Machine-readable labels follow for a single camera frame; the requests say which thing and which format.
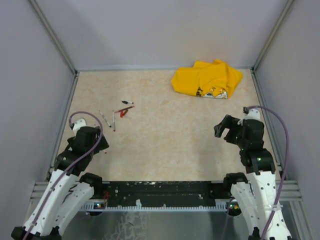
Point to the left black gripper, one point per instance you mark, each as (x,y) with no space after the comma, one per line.
(103,145)

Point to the white pen red tip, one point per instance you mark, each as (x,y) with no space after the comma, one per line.
(114,121)

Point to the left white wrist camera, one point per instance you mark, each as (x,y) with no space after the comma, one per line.
(78,124)

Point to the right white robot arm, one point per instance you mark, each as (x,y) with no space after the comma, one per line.
(255,190)

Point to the dark red pen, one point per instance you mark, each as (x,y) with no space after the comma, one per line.
(124,109)

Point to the red pen cap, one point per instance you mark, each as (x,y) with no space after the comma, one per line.
(123,113)

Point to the black capped marker pen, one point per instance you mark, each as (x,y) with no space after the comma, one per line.
(127,102)

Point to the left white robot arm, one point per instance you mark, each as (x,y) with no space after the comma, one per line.
(68,189)

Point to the yellow folded t-shirt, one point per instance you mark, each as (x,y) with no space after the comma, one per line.
(215,80)

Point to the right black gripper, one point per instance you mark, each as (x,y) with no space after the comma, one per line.
(226,122)

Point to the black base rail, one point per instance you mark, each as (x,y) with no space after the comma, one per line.
(157,194)

